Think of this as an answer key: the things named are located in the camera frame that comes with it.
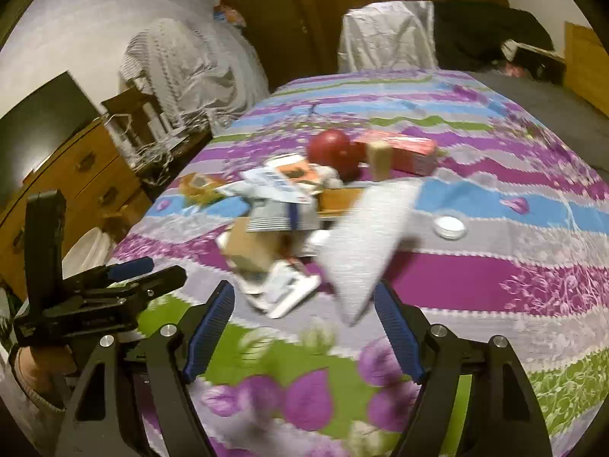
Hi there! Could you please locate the red apple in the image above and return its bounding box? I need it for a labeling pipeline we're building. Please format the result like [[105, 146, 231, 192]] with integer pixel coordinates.
[[307, 128, 367, 182]]

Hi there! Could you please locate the white rack with cables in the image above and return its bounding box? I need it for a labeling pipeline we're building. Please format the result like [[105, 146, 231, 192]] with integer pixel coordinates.
[[102, 90, 215, 186]]

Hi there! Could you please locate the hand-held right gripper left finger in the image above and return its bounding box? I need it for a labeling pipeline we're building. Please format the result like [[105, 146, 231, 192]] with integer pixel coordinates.
[[54, 280, 236, 457]]

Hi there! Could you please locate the white crumpled tissue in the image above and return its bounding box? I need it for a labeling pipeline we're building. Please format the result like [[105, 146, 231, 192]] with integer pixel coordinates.
[[319, 164, 346, 189]]

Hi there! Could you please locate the black monitor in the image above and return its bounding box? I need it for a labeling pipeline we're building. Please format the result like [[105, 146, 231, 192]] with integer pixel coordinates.
[[0, 70, 103, 196]]

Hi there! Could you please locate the light wooden panel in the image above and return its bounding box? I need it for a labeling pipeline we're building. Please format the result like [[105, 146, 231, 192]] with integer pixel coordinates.
[[564, 21, 609, 120]]

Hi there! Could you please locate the purple floral printed bedsheet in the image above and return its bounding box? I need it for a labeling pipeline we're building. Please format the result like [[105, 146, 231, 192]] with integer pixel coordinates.
[[109, 69, 609, 457]]

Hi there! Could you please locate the person's left forearm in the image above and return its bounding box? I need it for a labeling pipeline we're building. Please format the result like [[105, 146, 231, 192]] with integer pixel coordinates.
[[0, 357, 67, 457]]

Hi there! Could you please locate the striped grey packet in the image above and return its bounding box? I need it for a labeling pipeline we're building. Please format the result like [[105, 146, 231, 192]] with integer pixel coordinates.
[[247, 197, 319, 234]]

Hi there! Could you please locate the beige sponge block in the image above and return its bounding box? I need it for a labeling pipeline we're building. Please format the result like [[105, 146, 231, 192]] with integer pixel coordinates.
[[365, 141, 393, 182]]

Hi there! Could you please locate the white bottle cap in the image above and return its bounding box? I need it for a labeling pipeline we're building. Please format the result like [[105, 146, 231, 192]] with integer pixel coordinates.
[[434, 216, 468, 241]]

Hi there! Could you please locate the white crumpled wrapper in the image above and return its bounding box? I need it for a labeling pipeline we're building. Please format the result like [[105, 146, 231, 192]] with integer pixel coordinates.
[[242, 257, 322, 320]]

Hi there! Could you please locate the grey striped cloth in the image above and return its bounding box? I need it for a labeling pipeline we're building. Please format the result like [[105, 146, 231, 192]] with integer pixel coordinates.
[[119, 18, 269, 125]]

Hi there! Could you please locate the dark wooden wardrobe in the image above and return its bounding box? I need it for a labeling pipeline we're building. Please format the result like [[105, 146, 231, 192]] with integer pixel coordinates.
[[212, 0, 510, 91]]

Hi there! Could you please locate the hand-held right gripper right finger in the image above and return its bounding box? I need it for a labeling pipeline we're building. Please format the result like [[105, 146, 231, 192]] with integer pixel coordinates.
[[373, 278, 555, 457]]

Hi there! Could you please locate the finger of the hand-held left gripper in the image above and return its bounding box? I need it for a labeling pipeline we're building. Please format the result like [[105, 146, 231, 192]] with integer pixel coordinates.
[[114, 267, 187, 305], [71, 256, 155, 291]]

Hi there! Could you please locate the red and cream small box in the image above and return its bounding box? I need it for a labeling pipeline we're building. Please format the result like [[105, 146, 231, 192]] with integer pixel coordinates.
[[354, 129, 438, 177]]

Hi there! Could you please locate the white plastic cover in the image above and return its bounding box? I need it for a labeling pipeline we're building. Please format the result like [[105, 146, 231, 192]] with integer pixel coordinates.
[[338, 0, 438, 74]]

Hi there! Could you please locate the white round bin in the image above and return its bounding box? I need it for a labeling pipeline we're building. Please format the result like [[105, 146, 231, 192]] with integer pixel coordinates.
[[62, 226, 117, 279]]

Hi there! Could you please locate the grey mattress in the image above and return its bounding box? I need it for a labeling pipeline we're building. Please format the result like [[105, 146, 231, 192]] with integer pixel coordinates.
[[466, 69, 609, 177]]

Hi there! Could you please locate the black clothing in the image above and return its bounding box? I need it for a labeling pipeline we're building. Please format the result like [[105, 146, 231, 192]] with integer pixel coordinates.
[[430, 0, 567, 86]]

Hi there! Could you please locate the wooden dresser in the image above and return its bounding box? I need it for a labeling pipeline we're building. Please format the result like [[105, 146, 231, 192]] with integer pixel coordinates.
[[0, 117, 153, 291]]

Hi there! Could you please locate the yellow plastic wrapper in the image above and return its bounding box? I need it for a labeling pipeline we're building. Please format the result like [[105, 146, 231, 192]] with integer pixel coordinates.
[[178, 171, 239, 208]]

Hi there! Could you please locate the person's left hand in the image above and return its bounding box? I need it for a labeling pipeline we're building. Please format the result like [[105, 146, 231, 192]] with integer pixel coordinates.
[[12, 343, 79, 410]]

